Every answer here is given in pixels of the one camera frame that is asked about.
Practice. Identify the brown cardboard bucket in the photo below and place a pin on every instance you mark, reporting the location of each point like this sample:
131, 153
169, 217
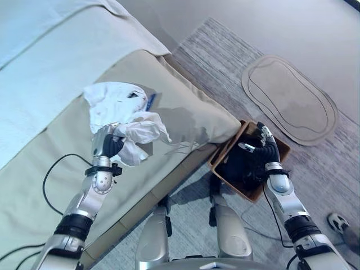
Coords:
250, 157

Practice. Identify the black clothes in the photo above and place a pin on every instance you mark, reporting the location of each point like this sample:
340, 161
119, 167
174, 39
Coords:
242, 166

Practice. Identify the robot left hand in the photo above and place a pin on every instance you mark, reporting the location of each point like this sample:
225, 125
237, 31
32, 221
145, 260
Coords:
107, 140

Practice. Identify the beige oval mat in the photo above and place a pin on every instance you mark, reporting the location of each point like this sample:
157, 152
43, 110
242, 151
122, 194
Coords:
289, 98

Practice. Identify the light blue bed sheet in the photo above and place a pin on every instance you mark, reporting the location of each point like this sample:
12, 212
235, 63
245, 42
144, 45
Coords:
31, 67

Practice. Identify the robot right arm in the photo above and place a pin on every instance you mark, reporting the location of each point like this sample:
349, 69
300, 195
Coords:
292, 208

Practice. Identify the beige bed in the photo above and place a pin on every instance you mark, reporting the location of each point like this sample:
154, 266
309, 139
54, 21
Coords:
84, 118

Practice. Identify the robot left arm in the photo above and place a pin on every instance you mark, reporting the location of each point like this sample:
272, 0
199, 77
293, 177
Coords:
76, 213

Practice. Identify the white and black shoe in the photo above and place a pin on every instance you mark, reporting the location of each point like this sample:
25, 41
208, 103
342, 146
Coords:
338, 221

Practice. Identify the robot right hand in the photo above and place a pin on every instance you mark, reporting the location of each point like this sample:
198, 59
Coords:
267, 149

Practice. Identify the grey striped rug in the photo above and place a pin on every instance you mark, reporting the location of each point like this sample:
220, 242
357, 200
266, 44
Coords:
253, 112

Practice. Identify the white garment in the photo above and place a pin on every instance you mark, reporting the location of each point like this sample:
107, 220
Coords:
123, 118

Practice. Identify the robot left leg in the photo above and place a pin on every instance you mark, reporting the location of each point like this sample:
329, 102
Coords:
153, 233

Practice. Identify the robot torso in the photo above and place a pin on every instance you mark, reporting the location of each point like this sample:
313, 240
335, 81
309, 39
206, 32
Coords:
208, 265

